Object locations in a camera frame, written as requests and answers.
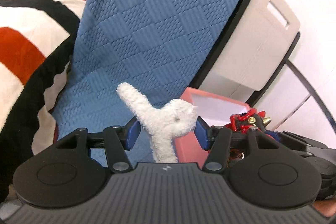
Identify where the person's right hand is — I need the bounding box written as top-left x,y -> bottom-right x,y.
313,198 -> 336,218

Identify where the pink cardboard box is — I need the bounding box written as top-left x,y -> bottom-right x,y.
174,88 -> 250,167

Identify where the blue textured chair cover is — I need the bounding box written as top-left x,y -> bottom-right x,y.
53,0 -> 239,138

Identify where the striped fleece blanket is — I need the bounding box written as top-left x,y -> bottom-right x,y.
1,0 -> 87,201

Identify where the black metal chair frame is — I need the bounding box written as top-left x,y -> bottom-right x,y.
191,0 -> 335,136

